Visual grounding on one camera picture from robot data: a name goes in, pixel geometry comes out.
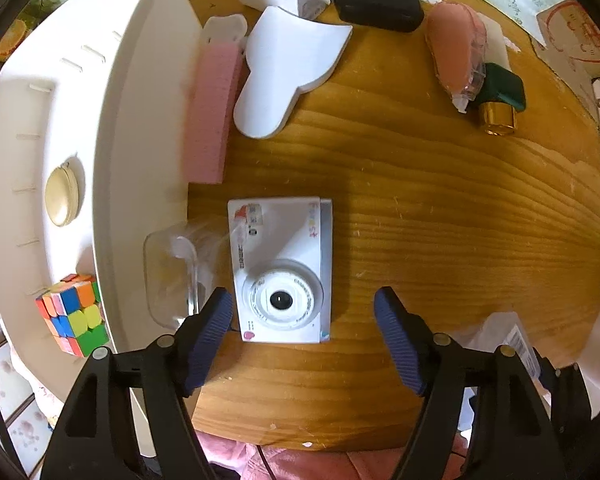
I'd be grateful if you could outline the cardboard piece with red print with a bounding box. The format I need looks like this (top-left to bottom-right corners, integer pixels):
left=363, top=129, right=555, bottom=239
left=531, top=0, right=600, bottom=119

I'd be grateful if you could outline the green bottle with gold cap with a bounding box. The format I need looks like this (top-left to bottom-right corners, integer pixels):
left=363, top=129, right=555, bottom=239
left=475, top=63, right=527, bottom=136

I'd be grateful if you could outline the clear plastic box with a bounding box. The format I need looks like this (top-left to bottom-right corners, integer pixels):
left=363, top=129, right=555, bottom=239
left=143, top=223, right=220, bottom=330

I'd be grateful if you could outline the white toy camera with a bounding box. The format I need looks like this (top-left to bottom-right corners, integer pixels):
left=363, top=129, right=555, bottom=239
left=227, top=197, right=332, bottom=344

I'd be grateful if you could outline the round gold compact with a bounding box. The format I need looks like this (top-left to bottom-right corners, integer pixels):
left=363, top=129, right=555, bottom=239
left=44, top=164, right=80, bottom=228

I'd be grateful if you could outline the colourful puzzle cube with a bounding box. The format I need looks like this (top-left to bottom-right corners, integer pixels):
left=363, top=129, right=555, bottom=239
left=34, top=274, right=109, bottom=358

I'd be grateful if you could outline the black rectangular case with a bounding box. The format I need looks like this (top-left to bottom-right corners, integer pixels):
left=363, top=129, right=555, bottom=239
left=334, top=0, right=425, bottom=32

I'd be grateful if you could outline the pink sponge block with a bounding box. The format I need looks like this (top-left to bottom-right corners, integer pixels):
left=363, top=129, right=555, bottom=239
left=182, top=42, right=242, bottom=184

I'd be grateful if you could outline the pink item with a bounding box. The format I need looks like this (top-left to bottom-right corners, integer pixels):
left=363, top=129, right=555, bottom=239
left=425, top=1, right=486, bottom=113

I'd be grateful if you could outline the white plastic storage bin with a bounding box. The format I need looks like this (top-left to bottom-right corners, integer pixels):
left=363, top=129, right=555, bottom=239
left=0, top=0, right=201, bottom=398

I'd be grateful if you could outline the white foam shape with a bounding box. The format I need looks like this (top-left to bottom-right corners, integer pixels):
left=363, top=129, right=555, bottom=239
left=233, top=6, right=353, bottom=140

